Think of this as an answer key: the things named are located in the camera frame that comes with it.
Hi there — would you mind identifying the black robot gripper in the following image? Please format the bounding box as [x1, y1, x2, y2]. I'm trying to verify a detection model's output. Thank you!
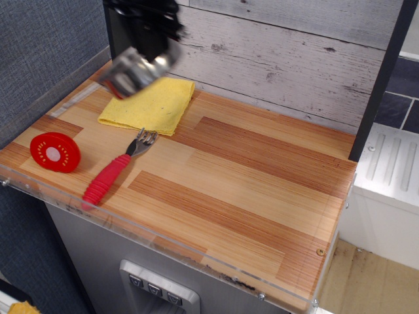
[121, 1, 184, 61]

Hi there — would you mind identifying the stainless steel pot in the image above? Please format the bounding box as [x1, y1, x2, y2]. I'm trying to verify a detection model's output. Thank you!
[48, 41, 184, 118]

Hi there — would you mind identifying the yellow cloth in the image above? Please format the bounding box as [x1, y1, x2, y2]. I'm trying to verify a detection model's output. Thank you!
[98, 77, 195, 136]

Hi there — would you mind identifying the red toy tomato slice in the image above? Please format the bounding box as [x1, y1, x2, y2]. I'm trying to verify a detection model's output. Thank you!
[29, 132, 81, 173]

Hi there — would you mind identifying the clear acrylic front guard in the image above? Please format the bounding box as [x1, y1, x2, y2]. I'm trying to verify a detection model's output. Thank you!
[1, 166, 319, 313]

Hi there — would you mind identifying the grey toy fridge cabinet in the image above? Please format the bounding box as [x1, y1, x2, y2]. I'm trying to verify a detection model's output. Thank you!
[46, 204, 286, 313]

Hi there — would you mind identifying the silver dispenser button panel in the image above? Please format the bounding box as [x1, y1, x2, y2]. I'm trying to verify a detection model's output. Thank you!
[119, 259, 201, 313]

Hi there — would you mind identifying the white toy sink unit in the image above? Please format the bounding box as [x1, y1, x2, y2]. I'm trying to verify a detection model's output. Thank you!
[338, 124, 418, 269]

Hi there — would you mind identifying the yellow object bottom left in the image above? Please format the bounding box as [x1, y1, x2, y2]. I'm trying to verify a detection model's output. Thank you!
[7, 302, 41, 314]

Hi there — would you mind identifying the red handled metal fork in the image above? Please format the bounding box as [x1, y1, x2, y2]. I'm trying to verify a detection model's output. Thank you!
[81, 128, 158, 211]

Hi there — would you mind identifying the right black vertical post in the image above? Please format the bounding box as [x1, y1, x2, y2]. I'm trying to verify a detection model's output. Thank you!
[348, 0, 418, 162]

